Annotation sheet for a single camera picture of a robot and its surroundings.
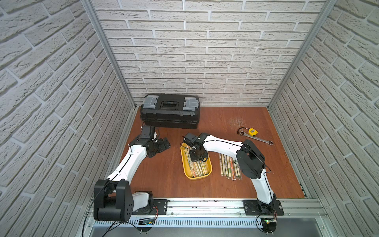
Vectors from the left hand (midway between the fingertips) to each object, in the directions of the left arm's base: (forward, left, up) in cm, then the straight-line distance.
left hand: (165, 144), depth 86 cm
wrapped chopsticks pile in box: (-11, -20, -8) cm, 24 cm away
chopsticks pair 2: (-9, -36, -9) cm, 38 cm away
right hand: (-5, -19, -9) cm, 22 cm away
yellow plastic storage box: (-9, -12, -9) cm, 18 cm away
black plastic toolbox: (+21, -1, +7) cm, 22 cm away
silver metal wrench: (+6, -69, -8) cm, 70 cm away
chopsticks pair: (-17, -40, -9) cm, 44 cm away
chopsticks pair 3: (-9, -35, -9) cm, 37 cm away
